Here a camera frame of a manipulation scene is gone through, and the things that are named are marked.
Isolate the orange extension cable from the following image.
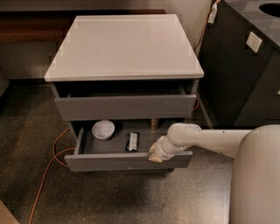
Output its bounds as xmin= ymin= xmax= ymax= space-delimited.
xmin=28 ymin=0 xmax=222 ymax=224

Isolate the grey top drawer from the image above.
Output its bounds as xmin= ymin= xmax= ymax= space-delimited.
xmin=54 ymin=94 xmax=196 ymax=121

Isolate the white label on cabinet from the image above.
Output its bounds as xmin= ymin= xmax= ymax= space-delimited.
xmin=246 ymin=32 xmax=263 ymax=53

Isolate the grey drawer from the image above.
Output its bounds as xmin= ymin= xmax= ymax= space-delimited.
xmin=64 ymin=120 xmax=193 ymax=172
xmin=54 ymin=94 xmax=196 ymax=121

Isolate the grey drawer cabinet white top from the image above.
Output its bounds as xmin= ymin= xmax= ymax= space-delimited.
xmin=44 ymin=14 xmax=205 ymax=173

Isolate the black and white snack packet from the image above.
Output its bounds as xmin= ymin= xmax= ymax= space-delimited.
xmin=126 ymin=132 xmax=139 ymax=152

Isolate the white bowl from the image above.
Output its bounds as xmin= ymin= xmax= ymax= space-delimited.
xmin=92 ymin=120 xmax=115 ymax=141

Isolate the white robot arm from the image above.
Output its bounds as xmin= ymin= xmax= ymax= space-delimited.
xmin=149 ymin=122 xmax=280 ymax=224

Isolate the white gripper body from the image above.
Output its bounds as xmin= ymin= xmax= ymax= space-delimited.
xmin=154 ymin=136 xmax=186 ymax=161

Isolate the white cable tag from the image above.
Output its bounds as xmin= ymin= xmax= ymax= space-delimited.
xmin=207 ymin=3 xmax=217 ymax=24

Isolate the dark wooden bench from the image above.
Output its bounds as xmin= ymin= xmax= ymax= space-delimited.
xmin=0 ymin=9 xmax=166 ymax=43

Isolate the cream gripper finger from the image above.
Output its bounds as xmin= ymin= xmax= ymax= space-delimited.
xmin=149 ymin=139 xmax=160 ymax=153
xmin=148 ymin=154 xmax=163 ymax=163

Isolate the orange soda can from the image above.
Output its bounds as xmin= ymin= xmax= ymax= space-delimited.
xmin=150 ymin=118 xmax=159 ymax=130

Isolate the black side cabinet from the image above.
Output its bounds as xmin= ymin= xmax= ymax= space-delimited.
xmin=199 ymin=0 xmax=280 ymax=129

